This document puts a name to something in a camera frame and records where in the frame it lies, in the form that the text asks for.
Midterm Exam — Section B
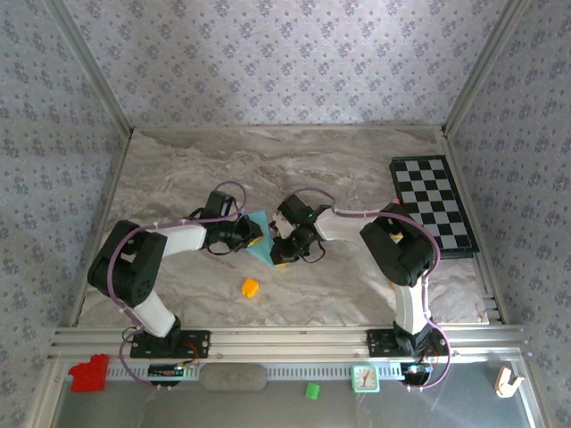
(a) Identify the light blue cloth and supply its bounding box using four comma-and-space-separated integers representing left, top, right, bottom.
244, 209, 277, 269

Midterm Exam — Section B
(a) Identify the grey oval stone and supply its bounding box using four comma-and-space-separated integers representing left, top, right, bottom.
199, 363, 269, 392

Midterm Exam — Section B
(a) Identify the black and grey chessboard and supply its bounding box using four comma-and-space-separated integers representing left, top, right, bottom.
389, 154, 481, 259

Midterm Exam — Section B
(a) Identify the small teal clock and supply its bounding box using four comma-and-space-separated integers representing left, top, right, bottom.
351, 364, 381, 393

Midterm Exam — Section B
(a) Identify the red toy brick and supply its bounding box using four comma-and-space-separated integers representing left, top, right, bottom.
68, 353, 111, 393

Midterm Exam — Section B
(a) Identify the wooden hook piece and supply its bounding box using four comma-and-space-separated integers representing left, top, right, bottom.
495, 365, 526, 399

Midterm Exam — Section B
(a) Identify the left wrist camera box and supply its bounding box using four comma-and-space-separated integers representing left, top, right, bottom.
204, 191, 236, 219

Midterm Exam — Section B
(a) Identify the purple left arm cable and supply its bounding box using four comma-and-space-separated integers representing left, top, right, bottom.
109, 181, 248, 392

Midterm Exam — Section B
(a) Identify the aluminium mounting rail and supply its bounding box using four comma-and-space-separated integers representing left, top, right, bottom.
47, 325, 527, 360

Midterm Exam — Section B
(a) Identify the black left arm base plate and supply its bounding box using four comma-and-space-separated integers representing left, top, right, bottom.
129, 329, 211, 360

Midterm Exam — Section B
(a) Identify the grey slotted cable duct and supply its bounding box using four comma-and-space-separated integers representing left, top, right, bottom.
106, 361, 410, 380

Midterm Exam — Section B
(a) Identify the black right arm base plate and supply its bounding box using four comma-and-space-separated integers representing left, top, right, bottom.
366, 328, 450, 358

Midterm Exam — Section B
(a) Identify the aluminium frame post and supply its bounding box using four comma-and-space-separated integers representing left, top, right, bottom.
441, 0, 532, 135
44, 0, 135, 135

